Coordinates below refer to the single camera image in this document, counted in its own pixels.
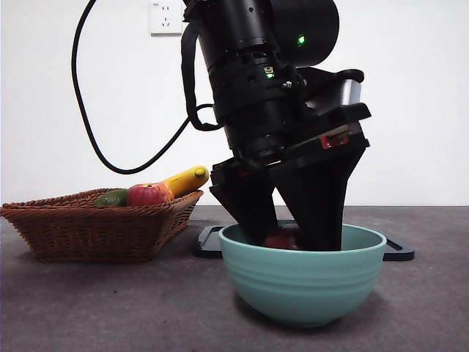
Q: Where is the white wall socket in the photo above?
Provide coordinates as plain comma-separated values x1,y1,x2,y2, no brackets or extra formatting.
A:
149,0,184,37

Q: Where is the dark teal rectangular tray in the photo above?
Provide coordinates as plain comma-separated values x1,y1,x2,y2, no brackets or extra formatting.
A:
193,219,416,262

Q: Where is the red yellow apple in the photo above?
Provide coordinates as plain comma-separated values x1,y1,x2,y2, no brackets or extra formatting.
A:
126,183,175,207

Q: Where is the yellow banana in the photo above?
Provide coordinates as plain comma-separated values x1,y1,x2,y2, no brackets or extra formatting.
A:
160,165,210,199

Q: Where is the teal ribbed bowl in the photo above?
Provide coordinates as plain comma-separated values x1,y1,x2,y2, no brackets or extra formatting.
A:
218,223,388,329

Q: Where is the green avocado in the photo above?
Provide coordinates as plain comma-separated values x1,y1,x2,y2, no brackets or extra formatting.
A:
91,188,129,208

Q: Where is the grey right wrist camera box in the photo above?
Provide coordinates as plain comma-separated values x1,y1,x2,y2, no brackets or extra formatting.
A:
303,67,366,108

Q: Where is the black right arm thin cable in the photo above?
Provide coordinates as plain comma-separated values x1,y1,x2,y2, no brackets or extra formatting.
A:
180,18,202,113

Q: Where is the brown wicker basket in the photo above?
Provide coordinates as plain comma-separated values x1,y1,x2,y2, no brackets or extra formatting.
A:
0,187,204,263

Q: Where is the dark red plum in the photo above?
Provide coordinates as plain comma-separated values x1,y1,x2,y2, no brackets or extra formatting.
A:
262,230,305,251

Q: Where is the black right arm thick cable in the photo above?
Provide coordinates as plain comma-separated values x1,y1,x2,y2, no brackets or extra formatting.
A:
71,0,224,175

